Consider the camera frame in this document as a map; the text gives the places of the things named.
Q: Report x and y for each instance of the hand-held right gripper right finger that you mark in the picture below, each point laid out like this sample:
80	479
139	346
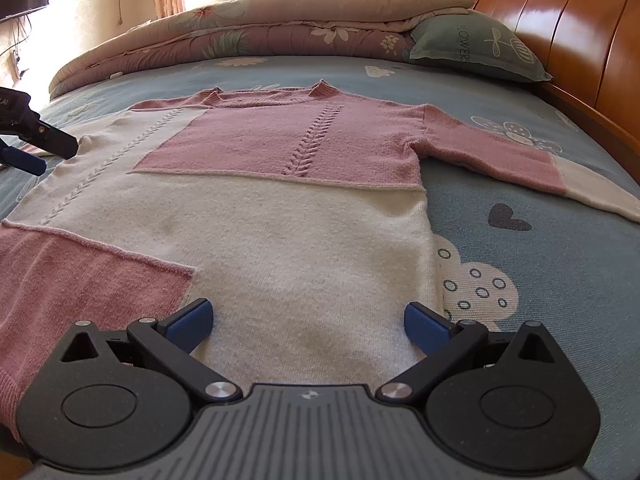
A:
427	327

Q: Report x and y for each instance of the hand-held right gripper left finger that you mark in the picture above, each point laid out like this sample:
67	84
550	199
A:
192	322

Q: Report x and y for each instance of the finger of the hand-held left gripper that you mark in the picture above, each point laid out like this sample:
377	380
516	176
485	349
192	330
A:
55	142
25	162

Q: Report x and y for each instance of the pink and white knit sweater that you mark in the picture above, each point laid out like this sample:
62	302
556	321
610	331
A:
275	210

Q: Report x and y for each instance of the white power strip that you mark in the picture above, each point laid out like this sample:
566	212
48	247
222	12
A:
17	65

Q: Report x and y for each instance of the bed with blue floral sheet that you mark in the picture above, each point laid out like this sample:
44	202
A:
550	285

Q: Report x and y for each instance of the folded pink floral quilt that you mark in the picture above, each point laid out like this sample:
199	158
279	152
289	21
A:
275	25

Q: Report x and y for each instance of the grey-blue printed pillow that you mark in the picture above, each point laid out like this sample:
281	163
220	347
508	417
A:
475	45

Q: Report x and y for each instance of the wooden headboard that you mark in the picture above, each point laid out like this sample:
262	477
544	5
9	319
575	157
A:
585	25

